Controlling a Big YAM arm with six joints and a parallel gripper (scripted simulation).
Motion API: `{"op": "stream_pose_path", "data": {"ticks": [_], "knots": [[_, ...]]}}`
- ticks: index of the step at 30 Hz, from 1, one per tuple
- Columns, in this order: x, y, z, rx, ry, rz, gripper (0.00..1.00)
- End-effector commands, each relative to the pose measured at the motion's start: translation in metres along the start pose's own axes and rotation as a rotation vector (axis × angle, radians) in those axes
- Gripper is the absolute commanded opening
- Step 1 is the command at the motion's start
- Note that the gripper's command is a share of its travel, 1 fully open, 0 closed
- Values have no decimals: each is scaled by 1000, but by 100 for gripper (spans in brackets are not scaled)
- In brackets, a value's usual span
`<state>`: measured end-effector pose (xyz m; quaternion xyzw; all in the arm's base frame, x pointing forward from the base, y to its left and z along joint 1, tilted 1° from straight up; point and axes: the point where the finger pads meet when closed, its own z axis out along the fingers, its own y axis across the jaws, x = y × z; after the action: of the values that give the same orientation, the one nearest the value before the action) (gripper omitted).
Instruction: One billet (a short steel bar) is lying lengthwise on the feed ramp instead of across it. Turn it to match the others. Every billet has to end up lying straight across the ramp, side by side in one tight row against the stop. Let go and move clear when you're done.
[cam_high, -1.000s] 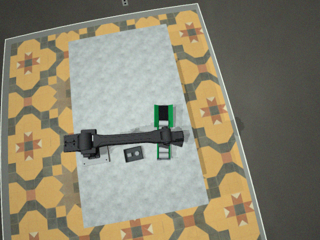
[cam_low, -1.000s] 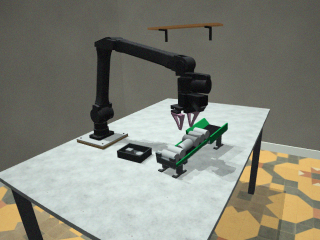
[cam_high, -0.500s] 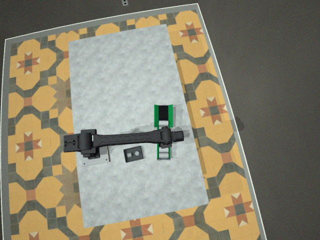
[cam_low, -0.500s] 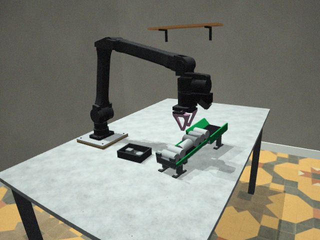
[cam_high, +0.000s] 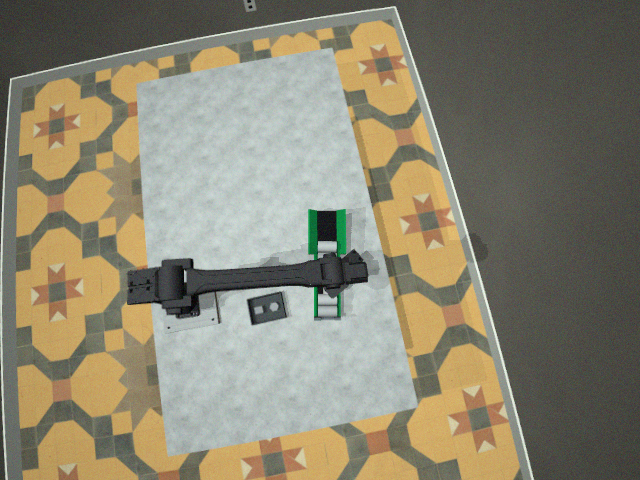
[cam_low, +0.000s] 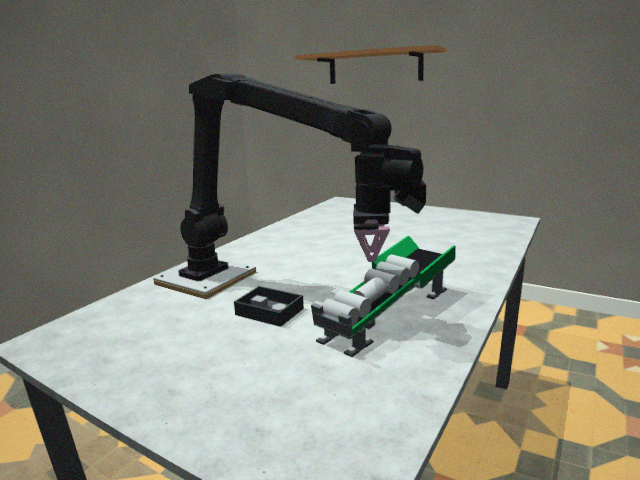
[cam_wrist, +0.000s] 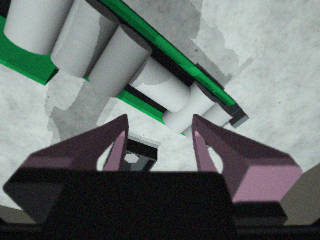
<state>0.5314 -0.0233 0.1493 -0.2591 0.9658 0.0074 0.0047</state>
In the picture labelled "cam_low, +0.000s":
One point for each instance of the white cylinder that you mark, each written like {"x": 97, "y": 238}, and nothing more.
{"x": 363, "y": 304}
{"x": 412, "y": 265}
{"x": 334, "y": 308}

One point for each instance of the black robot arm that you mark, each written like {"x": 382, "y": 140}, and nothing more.
{"x": 398, "y": 167}

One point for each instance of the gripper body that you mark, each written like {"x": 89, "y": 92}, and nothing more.
{"x": 362, "y": 208}

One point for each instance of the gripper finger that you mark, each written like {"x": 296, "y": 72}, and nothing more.
{"x": 371, "y": 247}
{"x": 382, "y": 232}

